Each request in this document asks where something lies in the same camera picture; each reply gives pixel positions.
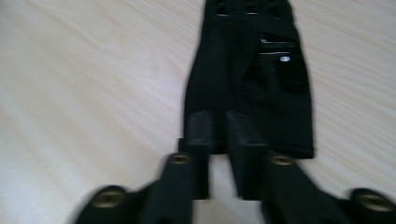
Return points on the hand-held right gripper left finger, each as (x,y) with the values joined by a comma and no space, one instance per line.
(200,137)

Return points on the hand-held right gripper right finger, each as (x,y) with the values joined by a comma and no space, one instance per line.
(246,161)

